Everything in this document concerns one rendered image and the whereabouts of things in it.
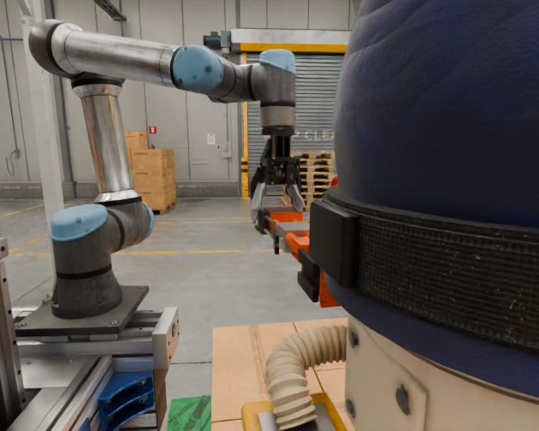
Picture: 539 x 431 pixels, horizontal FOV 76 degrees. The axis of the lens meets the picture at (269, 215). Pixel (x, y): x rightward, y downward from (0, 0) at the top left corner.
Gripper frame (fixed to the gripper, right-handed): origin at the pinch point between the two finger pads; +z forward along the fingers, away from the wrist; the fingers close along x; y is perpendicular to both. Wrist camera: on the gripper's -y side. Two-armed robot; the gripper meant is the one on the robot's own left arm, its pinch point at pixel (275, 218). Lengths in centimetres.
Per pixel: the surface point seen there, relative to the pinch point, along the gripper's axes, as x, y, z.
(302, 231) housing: 1.0, 17.5, -1.0
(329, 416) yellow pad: -5.0, 47.5, 11.3
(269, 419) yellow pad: -11.3, 47.2, 10.8
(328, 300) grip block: -2.4, 39.7, 2.3
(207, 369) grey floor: -17, -128, 123
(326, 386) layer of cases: 25, -30, 70
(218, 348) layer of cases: -12, -63, 70
